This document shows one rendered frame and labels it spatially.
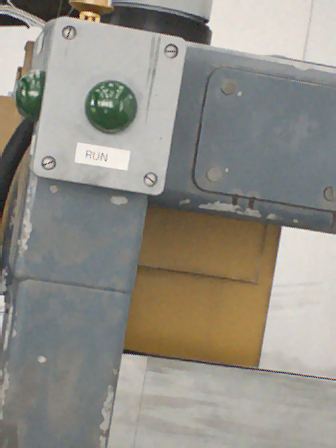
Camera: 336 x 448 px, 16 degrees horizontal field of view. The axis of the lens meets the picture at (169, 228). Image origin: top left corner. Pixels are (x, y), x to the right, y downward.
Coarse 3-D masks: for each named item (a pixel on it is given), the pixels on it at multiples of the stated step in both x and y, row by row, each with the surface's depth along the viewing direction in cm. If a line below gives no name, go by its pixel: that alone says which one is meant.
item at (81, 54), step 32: (64, 32) 67; (96, 32) 66; (128, 32) 67; (64, 64) 66; (96, 64) 67; (128, 64) 67; (160, 64) 67; (64, 96) 66; (160, 96) 67; (64, 128) 67; (128, 128) 67; (160, 128) 68; (32, 160) 68; (64, 160) 67; (128, 160) 67; (160, 160) 68; (160, 192) 68
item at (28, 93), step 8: (32, 72) 68; (40, 72) 68; (24, 80) 67; (32, 80) 67; (40, 80) 67; (16, 88) 68; (24, 88) 67; (32, 88) 67; (40, 88) 67; (16, 96) 68; (24, 96) 67; (32, 96) 67; (40, 96) 67; (16, 104) 68; (24, 104) 67; (32, 104) 67; (40, 104) 67; (24, 112) 68; (32, 112) 67; (32, 120) 68
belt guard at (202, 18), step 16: (16, 0) 103; (32, 0) 101; (48, 0) 99; (64, 0) 97; (128, 0) 84; (144, 0) 83; (160, 0) 83; (176, 0) 84; (192, 0) 84; (208, 0) 86; (0, 16) 118; (48, 16) 109; (64, 16) 107; (192, 16) 85; (208, 16) 86
